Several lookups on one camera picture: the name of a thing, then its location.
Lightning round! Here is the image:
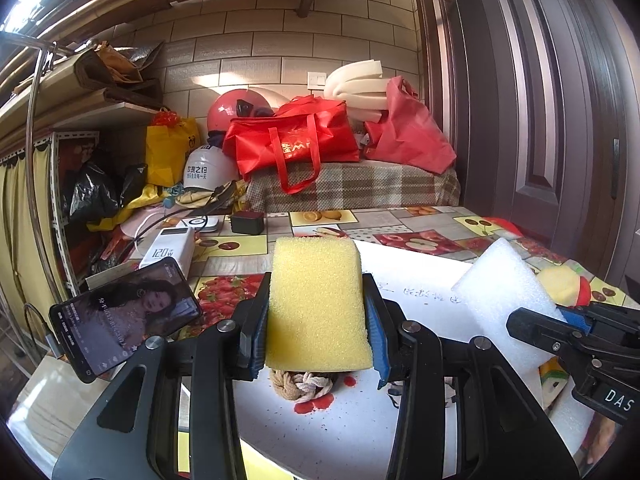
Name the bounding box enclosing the red plush apple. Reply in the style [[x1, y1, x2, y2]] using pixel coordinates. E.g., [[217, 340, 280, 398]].
[[575, 276, 591, 307]]

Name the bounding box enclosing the white foam block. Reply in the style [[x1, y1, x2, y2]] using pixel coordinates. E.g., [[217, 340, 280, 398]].
[[452, 238, 563, 376]]

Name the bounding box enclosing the cow print scrunchie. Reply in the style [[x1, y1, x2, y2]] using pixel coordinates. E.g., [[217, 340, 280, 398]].
[[386, 377, 457, 410]]

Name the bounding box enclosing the yellow rectangular sponge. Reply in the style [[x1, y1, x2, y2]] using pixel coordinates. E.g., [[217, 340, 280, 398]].
[[266, 237, 372, 373]]

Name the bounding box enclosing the pale yellow hexagon sponge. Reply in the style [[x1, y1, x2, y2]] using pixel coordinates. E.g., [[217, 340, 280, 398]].
[[537, 266, 580, 307]]

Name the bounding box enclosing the smartphone showing video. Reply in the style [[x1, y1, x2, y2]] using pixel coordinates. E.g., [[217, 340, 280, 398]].
[[49, 257, 202, 384]]

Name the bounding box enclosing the white foam tray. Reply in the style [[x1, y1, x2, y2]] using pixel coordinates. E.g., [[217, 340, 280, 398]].
[[179, 238, 551, 480]]

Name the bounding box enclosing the white power bank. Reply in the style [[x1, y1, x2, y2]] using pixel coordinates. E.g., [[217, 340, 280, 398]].
[[139, 226, 195, 276]]

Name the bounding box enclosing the fruit pattern tablecloth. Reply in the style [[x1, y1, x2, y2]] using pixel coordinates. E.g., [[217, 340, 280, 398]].
[[128, 206, 638, 337]]

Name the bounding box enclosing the black charger box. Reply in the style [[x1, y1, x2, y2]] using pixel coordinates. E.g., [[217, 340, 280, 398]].
[[230, 211, 265, 235]]

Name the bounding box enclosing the plaid blanket cover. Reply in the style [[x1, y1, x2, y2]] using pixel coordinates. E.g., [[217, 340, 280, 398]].
[[243, 160, 461, 212]]

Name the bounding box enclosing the grey metal door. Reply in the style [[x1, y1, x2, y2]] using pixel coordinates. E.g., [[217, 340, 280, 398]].
[[418, 0, 639, 287]]

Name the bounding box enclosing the white helmet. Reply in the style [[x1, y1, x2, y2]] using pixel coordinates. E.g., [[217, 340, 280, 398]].
[[182, 145, 239, 191]]

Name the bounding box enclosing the yellow shopping bag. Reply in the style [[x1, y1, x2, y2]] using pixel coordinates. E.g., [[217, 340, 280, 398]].
[[144, 108, 201, 188]]

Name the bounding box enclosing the cream foam roll stack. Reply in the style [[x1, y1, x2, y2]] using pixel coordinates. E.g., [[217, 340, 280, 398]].
[[323, 60, 390, 122]]

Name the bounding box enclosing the red tote bag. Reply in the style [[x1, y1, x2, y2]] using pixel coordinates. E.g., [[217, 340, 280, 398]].
[[222, 96, 360, 195]]

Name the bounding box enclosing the metal storage shelf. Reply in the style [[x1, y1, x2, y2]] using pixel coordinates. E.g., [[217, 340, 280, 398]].
[[1, 52, 162, 310]]

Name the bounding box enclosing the red helmet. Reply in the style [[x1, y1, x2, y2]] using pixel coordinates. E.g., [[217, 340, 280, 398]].
[[207, 89, 274, 132]]

